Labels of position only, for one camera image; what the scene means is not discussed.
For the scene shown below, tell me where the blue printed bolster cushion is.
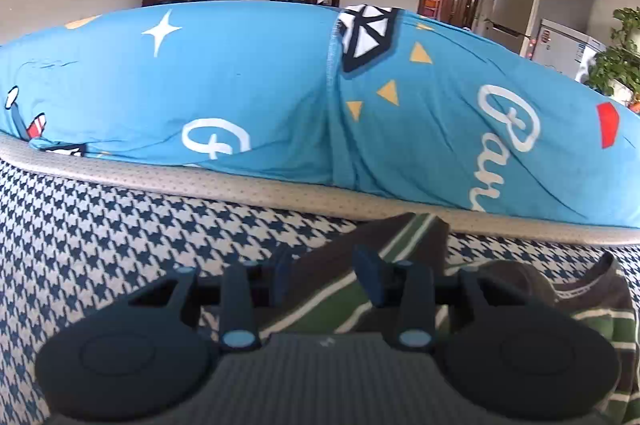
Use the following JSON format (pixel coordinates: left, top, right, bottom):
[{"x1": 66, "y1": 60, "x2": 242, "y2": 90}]
[{"x1": 0, "y1": 2, "x2": 640, "y2": 228}]

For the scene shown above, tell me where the large green potted plant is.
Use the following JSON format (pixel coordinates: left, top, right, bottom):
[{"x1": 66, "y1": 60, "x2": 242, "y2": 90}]
[{"x1": 582, "y1": 8, "x2": 640, "y2": 106}]

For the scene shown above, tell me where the green brown striped t-shirt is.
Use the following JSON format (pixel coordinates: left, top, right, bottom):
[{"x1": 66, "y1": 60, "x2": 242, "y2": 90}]
[{"x1": 200, "y1": 212, "x2": 640, "y2": 425}]

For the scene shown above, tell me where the houndstooth sofa cover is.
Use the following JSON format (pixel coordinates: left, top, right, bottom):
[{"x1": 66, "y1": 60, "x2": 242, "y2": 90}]
[{"x1": 0, "y1": 132, "x2": 640, "y2": 425}]

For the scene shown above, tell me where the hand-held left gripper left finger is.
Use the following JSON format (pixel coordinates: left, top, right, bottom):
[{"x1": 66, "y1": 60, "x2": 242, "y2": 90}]
[{"x1": 127, "y1": 247, "x2": 293, "y2": 353}]

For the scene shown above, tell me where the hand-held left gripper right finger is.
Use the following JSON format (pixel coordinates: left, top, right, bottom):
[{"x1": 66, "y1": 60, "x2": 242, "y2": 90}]
[{"x1": 352, "y1": 245, "x2": 518, "y2": 351}]

